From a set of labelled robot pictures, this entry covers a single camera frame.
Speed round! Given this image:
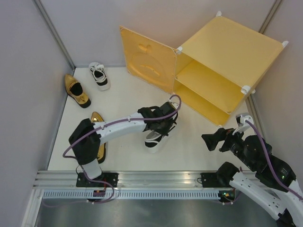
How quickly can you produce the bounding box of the aluminium corner post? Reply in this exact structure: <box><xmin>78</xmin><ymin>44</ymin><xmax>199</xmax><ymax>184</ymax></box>
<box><xmin>258</xmin><ymin>0</ymin><xmax>284</xmax><ymax>34</ymax></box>
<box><xmin>32</xmin><ymin>0</ymin><xmax>76</xmax><ymax>71</ymax></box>

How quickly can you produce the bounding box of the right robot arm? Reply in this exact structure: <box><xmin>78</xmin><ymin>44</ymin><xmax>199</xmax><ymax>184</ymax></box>
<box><xmin>201</xmin><ymin>128</ymin><xmax>303</xmax><ymax>227</ymax></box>

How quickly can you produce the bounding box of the near gold loafer shoe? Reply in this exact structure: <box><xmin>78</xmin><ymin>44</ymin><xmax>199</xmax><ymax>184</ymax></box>
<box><xmin>90</xmin><ymin>112</ymin><xmax>107</xmax><ymax>164</ymax></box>

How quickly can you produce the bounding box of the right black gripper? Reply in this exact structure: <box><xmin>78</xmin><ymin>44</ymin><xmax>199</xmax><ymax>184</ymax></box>
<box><xmin>201</xmin><ymin>124</ymin><xmax>256</xmax><ymax>169</ymax></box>

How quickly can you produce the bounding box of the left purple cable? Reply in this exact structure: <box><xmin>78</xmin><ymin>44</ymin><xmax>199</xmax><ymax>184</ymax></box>
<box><xmin>42</xmin><ymin>94</ymin><xmax>182</xmax><ymax>209</ymax></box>

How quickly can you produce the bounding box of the yellow plastic shoe cabinet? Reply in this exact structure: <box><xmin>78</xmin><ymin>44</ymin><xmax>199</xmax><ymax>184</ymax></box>
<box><xmin>173</xmin><ymin>12</ymin><xmax>288</xmax><ymax>126</ymax></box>

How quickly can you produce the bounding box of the far gold loafer shoe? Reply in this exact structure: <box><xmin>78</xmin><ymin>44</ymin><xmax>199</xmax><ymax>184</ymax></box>
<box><xmin>64</xmin><ymin>74</ymin><xmax>91</xmax><ymax>108</ymax></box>

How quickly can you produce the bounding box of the gold loafer shoe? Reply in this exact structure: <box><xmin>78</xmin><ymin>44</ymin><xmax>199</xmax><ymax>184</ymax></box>
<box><xmin>90</xmin><ymin>112</ymin><xmax>107</xmax><ymax>164</ymax></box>
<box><xmin>64</xmin><ymin>74</ymin><xmax>91</xmax><ymax>108</ymax></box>

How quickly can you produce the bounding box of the yellow cabinet door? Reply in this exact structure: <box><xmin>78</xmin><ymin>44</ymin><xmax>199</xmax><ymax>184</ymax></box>
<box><xmin>119</xmin><ymin>26</ymin><xmax>177</xmax><ymax>93</ymax></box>

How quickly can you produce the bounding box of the white black sneaker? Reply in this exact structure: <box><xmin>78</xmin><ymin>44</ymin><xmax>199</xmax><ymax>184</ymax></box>
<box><xmin>144</xmin><ymin>117</ymin><xmax>177</xmax><ymax>154</ymax></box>
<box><xmin>89</xmin><ymin>62</ymin><xmax>111</xmax><ymax>91</ymax></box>

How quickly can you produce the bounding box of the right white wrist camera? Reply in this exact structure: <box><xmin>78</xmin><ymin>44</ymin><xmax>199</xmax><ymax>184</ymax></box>
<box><xmin>233</xmin><ymin>113</ymin><xmax>254</xmax><ymax>134</ymax></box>

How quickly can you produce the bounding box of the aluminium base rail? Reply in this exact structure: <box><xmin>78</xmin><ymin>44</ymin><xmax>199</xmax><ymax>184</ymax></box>
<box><xmin>33</xmin><ymin>170</ymin><xmax>268</xmax><ymax>192</ymax></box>

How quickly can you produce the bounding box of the right aluminium corner post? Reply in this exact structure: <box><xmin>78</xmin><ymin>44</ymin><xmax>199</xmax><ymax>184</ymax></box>
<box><xmin>258</xmin><ymin>0</ymin><xmax>284</xmax><ymax>34</ymax></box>

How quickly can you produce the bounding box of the left aluminium corner post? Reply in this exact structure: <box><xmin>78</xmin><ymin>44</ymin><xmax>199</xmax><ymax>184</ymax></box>
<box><xmin>32</xmin><ymin>0</ymin><xmax>76</xmax><ymax>71</ymax></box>

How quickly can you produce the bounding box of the white slotted cable duct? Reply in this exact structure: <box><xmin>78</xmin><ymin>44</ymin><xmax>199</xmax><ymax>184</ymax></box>
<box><xmin>43</xmin><ymin>190</ymin><xmax>220</xmax><ymax>200</ymax></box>

